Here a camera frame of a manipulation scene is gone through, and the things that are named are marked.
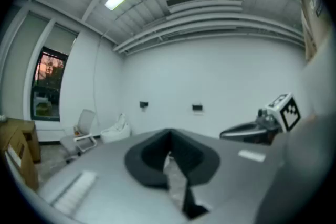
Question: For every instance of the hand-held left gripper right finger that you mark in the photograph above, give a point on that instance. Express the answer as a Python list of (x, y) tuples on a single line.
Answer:
[(236, 178)]

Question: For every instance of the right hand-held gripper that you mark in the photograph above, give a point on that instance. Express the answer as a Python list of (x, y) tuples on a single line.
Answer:
[(286, 112)]

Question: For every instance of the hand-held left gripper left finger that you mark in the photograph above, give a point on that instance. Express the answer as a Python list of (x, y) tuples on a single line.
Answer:
[(99, 178)]

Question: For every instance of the rounded white toilet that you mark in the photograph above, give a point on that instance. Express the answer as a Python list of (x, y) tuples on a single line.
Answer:
[(115, 133)]

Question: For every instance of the small orange object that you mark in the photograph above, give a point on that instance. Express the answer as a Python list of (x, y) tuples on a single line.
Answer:
[(77, 133)]

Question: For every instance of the white office chair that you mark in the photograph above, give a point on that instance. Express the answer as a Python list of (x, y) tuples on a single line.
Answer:
[(84, 126)]

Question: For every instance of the cardboard box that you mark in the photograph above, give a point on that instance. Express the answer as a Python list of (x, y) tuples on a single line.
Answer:
[(15, 165), (26, 136)]

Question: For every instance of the white ceiling pipes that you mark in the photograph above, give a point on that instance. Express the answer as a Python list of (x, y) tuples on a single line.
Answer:
[(210, 31)]

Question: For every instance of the black framed window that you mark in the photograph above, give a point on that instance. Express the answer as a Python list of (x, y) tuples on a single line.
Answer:
[(50, 73)]

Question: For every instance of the ceiling air conditioner vent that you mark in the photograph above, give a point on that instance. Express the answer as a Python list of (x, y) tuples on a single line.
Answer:
[(204, 0)]

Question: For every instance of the grey roller blind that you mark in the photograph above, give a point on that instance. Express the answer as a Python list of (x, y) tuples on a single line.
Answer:
[(23, 60), (63, 38)]

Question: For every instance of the black wall holder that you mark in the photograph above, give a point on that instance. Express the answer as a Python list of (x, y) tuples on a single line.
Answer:
[(197, 107), (143, 104)]

